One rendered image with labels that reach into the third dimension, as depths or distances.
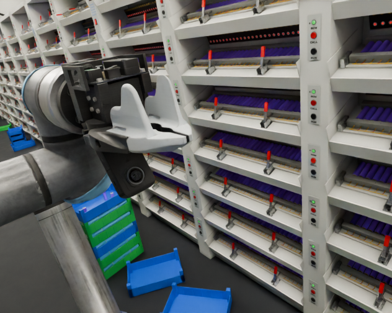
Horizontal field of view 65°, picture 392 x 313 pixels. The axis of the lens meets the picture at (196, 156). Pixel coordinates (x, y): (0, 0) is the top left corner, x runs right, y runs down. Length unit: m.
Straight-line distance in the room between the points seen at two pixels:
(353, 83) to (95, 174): 0.72
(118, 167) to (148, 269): 1.57
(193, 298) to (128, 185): 1.37
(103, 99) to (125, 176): 0.10
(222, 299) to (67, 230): 0.90
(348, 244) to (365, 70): 0.58
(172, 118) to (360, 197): 0.88
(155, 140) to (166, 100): 0.05
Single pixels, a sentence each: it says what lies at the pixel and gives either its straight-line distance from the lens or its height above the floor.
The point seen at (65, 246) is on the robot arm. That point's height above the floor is 0.68.
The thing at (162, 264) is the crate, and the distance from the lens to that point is 1.92.
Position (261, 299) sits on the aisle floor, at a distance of 1.67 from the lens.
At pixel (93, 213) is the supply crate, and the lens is 1.74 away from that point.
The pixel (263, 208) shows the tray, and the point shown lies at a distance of 1.37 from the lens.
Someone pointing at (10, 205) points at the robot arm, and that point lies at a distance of 0.51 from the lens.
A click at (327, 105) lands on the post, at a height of 0.98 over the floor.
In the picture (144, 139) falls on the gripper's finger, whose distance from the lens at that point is 0.26.
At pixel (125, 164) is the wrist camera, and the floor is 1.11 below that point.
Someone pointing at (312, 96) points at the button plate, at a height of 1.01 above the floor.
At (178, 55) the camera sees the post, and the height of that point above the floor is 1.15.
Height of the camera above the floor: 1.24
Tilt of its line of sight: 22 degrees down
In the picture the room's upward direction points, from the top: 9 degrees counter-clockwise
